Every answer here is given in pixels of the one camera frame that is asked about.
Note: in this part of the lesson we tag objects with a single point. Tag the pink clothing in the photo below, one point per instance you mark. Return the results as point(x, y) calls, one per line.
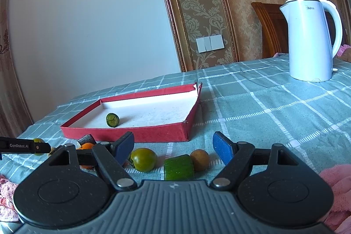
point(342, 51)

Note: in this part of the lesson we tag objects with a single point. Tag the green cucumber chunk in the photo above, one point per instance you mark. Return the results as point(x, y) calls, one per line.
point(178, 168)

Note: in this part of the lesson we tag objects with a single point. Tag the large green tomato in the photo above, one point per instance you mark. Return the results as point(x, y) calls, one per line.
point(144, 160)

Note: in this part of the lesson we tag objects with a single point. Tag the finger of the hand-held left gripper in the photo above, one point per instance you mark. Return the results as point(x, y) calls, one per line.
point(19, 145)

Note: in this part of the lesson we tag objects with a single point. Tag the pink towel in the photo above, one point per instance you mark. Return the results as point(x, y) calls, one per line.
point(338, 184)

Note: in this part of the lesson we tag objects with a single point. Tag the white electric kettle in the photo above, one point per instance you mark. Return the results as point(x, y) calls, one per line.
point(309, 44)

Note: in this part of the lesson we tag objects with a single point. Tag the green checkered tablecloth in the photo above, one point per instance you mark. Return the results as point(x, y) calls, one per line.
point(260, 113)

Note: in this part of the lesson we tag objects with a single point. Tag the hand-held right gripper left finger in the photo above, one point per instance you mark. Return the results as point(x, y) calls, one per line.
point(124, 146)

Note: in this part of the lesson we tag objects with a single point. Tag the small orange tangerine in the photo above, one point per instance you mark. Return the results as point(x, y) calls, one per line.
point(87, 146)

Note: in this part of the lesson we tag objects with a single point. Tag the patterned curtain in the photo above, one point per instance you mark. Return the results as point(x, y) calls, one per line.
point(11, 72)

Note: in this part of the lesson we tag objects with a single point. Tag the red and white cloth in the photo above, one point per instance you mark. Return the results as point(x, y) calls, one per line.
point(6, 195)

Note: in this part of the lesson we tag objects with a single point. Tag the brown longan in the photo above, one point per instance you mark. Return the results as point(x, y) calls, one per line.
point(201, 160)

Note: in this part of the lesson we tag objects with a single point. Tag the small green tomato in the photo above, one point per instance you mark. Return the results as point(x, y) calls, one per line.
point(37, 141)

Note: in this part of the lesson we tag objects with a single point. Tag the red cardboard box tray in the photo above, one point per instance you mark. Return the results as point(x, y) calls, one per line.
point(164, 135)

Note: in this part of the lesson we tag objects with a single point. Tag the wooden chair back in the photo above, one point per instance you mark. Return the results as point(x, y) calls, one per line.
point(270, 28)

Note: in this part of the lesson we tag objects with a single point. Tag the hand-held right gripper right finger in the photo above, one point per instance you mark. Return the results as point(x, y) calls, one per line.
point(222, 151)

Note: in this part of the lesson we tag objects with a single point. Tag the green cucumber slice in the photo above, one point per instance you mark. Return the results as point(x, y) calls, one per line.
point(112, 120)

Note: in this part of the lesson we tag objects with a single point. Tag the white wall switch panel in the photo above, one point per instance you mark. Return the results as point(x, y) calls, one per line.
point(210, 43)

